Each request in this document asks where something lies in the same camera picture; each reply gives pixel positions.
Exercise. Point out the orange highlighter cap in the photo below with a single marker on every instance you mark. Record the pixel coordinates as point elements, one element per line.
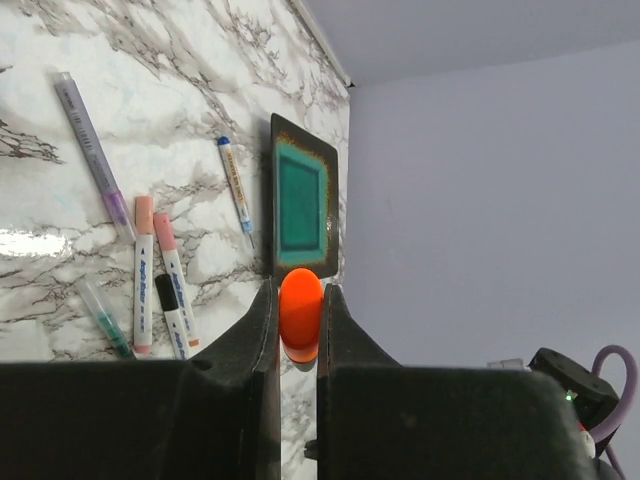
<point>301,299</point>

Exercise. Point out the pink cap white marker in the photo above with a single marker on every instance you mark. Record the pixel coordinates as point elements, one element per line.
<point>174,271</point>

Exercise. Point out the blue tip thin pen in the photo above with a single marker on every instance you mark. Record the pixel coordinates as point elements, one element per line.
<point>229,164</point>

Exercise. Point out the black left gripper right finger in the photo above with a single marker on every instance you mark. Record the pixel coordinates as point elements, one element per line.
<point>379,419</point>

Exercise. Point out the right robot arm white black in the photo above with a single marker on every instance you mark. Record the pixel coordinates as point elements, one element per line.
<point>593,397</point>

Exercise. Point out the peach cap white marker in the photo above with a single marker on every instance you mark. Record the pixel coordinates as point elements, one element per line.
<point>142,311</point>

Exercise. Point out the grey purple marker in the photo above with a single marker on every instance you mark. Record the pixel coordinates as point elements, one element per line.
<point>75,109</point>

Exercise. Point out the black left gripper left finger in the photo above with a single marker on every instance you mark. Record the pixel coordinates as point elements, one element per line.
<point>214,416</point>

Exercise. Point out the black teal square plate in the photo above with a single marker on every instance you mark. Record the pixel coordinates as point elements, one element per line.
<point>305,201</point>

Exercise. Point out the green fineliner pen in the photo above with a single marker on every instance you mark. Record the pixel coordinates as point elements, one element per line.
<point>104,315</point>

